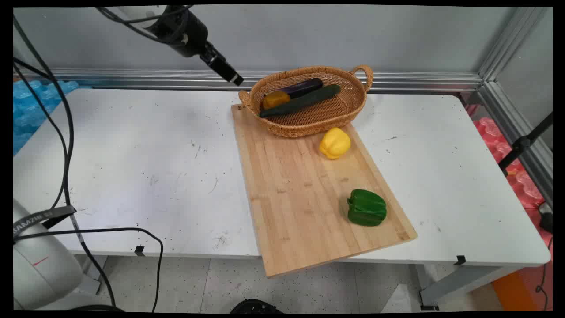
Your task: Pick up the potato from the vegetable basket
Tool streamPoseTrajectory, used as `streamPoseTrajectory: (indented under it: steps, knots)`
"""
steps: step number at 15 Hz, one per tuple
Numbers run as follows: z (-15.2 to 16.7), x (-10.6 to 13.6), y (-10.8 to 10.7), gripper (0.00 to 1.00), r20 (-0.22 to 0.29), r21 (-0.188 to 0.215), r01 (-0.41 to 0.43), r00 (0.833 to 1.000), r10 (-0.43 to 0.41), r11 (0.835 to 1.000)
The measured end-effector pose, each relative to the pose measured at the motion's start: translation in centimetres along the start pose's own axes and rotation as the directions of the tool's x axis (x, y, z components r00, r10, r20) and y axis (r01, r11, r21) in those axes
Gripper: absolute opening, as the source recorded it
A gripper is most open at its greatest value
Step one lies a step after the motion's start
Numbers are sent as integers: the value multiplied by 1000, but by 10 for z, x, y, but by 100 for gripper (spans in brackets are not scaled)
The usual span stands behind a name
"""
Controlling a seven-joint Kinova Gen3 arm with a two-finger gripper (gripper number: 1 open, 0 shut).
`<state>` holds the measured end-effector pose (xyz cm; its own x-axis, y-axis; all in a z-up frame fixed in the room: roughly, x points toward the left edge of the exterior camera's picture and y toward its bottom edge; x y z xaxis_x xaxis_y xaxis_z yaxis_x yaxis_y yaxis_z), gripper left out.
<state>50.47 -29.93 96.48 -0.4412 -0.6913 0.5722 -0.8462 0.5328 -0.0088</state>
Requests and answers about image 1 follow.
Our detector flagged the small black device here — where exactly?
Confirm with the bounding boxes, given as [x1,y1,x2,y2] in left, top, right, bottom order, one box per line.
[539,202,553,233]

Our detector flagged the black round object on floor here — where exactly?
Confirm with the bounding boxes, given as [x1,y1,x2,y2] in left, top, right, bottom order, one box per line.
[230,299,284,314]

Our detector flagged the black cable to wrist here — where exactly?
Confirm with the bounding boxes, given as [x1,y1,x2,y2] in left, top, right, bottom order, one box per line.
[95,5,195,45]

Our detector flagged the yellow bell pepper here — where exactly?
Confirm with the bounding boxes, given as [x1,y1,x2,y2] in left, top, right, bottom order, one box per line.
[319,127,351,160]

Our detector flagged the orange bell pepper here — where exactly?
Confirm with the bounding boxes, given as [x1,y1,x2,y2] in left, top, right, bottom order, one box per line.
[262,91,291,110]

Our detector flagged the black tripod stand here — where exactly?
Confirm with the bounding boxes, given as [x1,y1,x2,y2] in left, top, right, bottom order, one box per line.
[499,113,553,177]

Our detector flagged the thick black cable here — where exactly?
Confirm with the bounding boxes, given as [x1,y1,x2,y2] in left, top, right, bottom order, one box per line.
[13,15,117,308]

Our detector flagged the aluminium frame corner post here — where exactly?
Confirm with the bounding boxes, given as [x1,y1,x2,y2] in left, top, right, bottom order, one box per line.
[479,7,538,82]

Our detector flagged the dark green cucumber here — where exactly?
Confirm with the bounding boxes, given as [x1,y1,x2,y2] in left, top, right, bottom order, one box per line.
[259,84,341,118]

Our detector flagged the thin black looping cable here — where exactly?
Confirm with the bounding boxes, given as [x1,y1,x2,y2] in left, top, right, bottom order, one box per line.
[13,227,164,313]

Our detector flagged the woven wicker basket with handles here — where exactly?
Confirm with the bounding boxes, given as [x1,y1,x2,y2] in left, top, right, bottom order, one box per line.
[238,65,374,138]

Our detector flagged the grey table leg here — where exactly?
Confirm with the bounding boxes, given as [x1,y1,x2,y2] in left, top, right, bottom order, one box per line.
[415,264,526,310]

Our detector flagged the slanted aluminium frame rail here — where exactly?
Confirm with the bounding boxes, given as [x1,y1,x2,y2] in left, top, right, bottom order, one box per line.
[475,81,553,208]

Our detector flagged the bamboo cutting board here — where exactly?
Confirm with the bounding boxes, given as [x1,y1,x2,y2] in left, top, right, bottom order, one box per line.
[231,104,418,279]

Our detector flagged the blue bubble foam sheet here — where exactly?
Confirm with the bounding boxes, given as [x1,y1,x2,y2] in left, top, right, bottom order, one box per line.
[13,79,80,156]

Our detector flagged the green bell pepper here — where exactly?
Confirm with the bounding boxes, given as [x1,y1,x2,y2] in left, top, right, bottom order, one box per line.
[347,189,388,227]

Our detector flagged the horizontal aluminium frame rail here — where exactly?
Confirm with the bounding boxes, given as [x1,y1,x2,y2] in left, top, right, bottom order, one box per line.
[13,68,484,94]

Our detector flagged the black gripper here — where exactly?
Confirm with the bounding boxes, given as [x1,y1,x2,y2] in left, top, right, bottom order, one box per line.
[148,6,244,87]

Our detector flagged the purple eggplant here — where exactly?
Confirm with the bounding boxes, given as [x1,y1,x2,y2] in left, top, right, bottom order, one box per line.
[280,78,324,98]

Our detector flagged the pink bubble foam sheet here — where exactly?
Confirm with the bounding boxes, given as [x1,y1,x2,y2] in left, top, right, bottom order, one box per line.
[463,104,553,212]

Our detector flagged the grey velcro strap with print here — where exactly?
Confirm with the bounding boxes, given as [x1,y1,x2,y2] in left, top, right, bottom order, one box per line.
[13,205,77,242]

